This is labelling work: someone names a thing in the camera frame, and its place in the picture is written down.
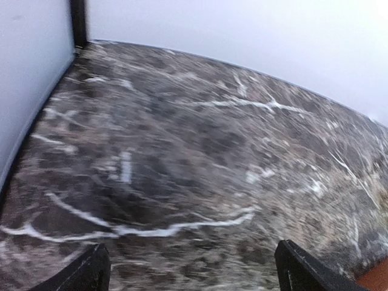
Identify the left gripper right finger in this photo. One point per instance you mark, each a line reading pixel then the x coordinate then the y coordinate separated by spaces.
pixel 298 270

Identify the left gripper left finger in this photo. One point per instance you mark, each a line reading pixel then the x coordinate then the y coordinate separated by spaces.
pixel 89 271

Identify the brown wooden jewelry box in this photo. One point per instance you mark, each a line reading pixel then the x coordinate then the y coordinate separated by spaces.
pixel 376 279

